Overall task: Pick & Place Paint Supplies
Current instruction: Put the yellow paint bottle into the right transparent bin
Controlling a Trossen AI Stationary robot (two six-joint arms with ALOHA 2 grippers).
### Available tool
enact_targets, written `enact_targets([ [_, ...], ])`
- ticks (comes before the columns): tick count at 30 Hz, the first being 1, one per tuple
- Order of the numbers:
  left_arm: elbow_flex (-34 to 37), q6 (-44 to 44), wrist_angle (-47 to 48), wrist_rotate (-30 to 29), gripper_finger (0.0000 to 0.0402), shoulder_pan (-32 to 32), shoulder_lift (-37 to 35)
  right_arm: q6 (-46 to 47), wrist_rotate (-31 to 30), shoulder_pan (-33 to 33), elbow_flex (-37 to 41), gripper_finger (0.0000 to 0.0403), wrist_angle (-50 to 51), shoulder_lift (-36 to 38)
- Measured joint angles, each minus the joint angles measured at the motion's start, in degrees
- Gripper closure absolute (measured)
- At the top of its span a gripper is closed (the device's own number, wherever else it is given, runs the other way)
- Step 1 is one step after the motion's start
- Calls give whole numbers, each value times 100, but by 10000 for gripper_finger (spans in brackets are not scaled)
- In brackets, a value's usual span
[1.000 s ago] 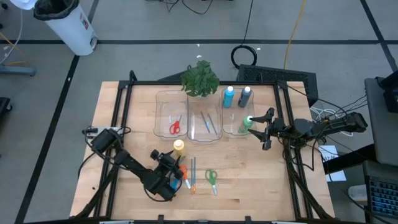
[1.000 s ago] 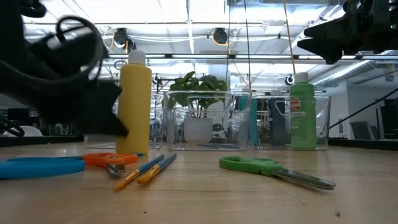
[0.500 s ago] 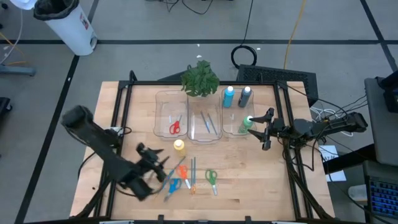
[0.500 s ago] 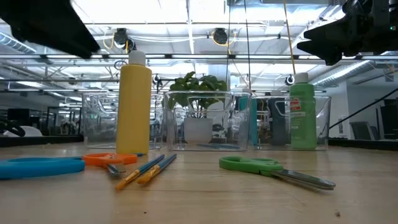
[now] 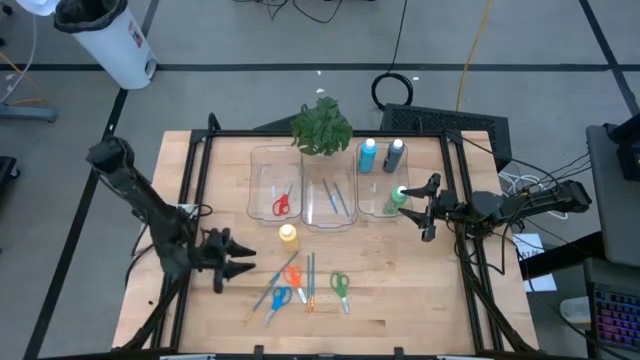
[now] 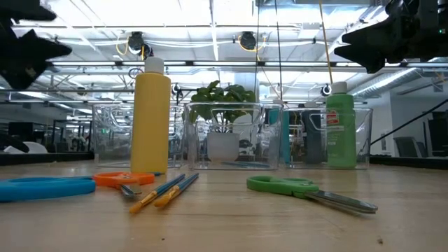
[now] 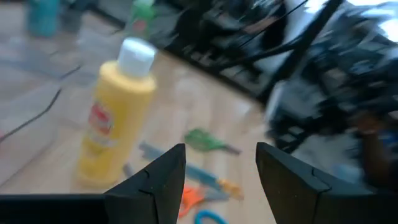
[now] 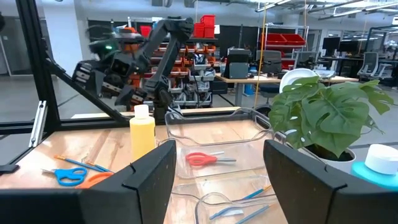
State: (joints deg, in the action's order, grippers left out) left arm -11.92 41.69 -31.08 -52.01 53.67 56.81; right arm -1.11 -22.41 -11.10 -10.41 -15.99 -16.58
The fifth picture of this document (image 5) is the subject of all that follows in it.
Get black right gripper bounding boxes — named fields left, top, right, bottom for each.
left=399, top=173, right=459, bottom=243

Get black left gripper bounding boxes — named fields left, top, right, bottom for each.
left=192, top=228, right=257, bottom=294

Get green paint bottle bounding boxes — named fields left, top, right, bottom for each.
left=382, top=184, right=409, bottom=216

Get yellow paint bottle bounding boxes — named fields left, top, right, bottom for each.
left=278, top=223, right=301, bottom=254

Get blue scissors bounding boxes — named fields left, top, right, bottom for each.
left=263, top=285, right=294, bottom=327

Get black paint bottle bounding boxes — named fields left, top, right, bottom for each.
left=382, top=138, right=405, bottom=174

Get orange scissors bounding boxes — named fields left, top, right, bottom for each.
left=282, top=263, right=308, bottom=305

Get red scissors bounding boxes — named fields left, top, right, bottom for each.
left=271, top=183, right=294, bottom=217

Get teal paint bottle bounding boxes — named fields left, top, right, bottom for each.
left=357, top=138, right=379, bottom=175

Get green scissors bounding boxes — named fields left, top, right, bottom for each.
left=329, top=271, right=351, bottom=315

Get clear plastic bin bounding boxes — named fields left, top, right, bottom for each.
left=246, top=144, right=304, bottom=225
left=300, top=152, right=359, bottom=232
left=355, top=142, right=415, bottom=222

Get black perforated computer case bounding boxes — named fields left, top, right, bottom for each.
left=380, top=103, right=513, bottom=172

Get white paper sheet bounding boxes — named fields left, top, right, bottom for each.
left=512, top=233, right=558, bottom=294

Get green monstera plant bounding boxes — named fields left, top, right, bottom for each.
left=290, top=96, right=354, bottom=157

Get black desk equipment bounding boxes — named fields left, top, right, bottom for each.
left=604, top=112, right=640, bottom=182

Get backlit keyboard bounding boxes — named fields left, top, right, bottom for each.
left=592, top=287, right=640, bottom=352

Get white trash can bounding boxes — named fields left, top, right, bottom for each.
left=53, top=0, right=157, bottom=90

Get grey stand base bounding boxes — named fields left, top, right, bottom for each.
left=0, top=102, right=59, bottom=124

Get white round object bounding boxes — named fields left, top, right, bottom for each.
left=17, top=0, right=61, bottom=16

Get white cable bundle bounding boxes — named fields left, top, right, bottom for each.
left=498, top=171, right=570, bottom=221

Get black aluminium table frame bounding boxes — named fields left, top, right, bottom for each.
left=112, top=112, right=541, bottom=360

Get black hanging cable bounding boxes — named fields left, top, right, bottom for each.
left=370, top=0, right=415, bottom=112

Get yellow hanging cable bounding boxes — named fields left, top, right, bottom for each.
left=455, top=0, right=495, bottom=112

